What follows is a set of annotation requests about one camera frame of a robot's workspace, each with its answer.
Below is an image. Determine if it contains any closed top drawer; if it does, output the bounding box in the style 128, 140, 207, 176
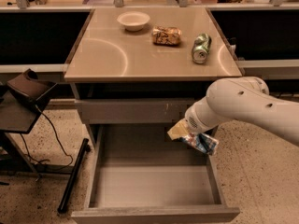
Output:
75, 98, 195, 124

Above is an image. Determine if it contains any black cable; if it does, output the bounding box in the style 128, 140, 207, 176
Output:
19, 105, 75, 173

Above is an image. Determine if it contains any white bowl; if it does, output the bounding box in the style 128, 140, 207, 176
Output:
117, 11, 150, 32

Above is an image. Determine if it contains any black floor bar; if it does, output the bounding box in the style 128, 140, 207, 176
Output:
57, 138, 91, 214

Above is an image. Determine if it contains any green soda can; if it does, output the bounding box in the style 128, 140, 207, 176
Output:
192, 33, 212, 64

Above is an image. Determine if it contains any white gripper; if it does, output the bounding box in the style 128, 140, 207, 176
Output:
167, 97, 226, 140

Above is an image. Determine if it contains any crumpled brown snack bag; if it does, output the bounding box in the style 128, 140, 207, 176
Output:
151, 26, 182, 46

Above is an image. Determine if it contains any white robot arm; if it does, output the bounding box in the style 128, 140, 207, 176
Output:
168, 77, 299, 146

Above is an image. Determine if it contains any dark brown side stand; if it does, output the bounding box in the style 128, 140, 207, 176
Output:
0, 69, 57, 133

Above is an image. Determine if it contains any grey drawer cabinet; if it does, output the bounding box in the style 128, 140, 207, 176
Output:
64, 7, 241, 141

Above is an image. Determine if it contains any open middle drawer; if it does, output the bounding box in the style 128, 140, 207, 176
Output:
72, 124, 240, 224

